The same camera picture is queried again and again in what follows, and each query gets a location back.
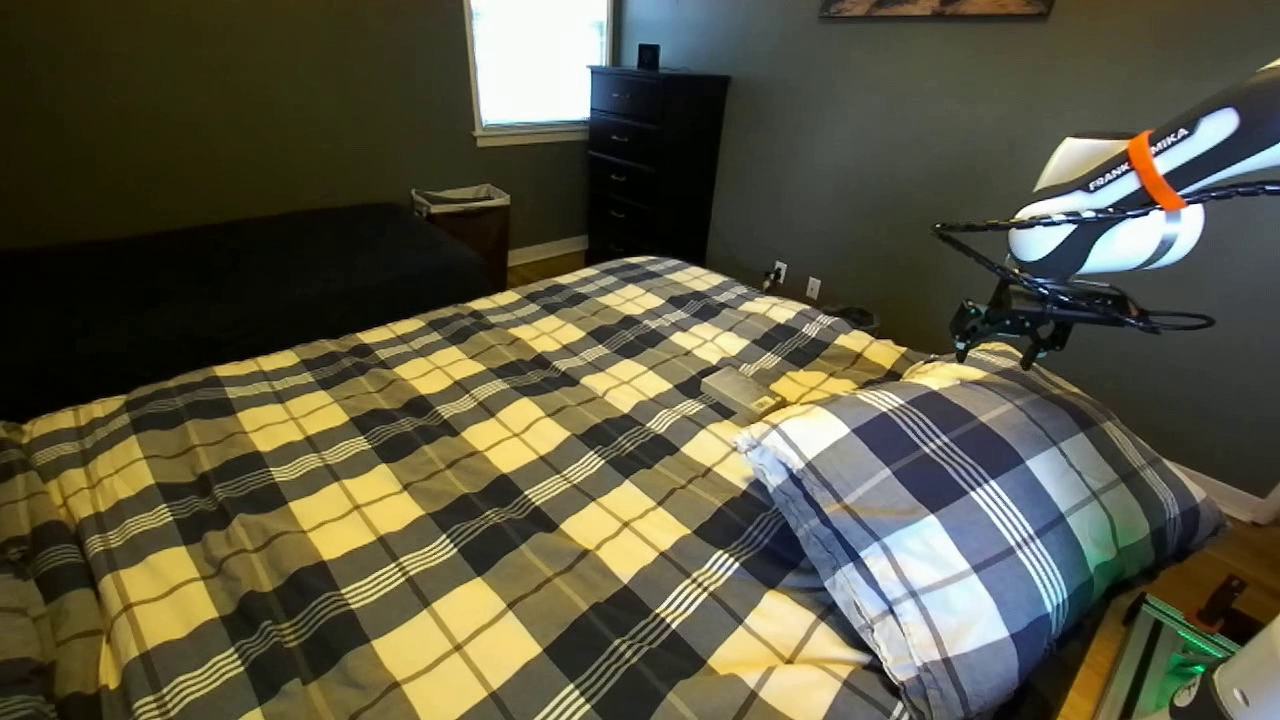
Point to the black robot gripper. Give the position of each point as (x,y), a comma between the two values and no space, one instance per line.
(1040,327)

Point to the blue plaid pillow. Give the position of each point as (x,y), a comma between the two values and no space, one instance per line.
(970,516)

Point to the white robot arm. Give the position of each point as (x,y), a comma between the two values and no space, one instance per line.
(1113,205)

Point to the black tall dresser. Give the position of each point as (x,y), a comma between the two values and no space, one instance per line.
(655,148)

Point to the small dark object on dresser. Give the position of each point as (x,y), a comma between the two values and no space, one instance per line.
(651,57)

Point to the yellow grey plaid comforter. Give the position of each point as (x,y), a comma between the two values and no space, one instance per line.
(507,511)

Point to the small dark side table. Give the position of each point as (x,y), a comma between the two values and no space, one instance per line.
(472,212)

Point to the bright window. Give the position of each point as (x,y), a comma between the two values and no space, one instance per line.
(530,64)

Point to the dark low couch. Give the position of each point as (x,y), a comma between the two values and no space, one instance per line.
(103,318)

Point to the white wall outlet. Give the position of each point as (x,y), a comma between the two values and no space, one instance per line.
(814,285)

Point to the framed wall picture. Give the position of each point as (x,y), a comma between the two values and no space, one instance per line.
(935,10)

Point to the green teal frame object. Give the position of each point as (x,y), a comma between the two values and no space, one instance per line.
(1204,664)

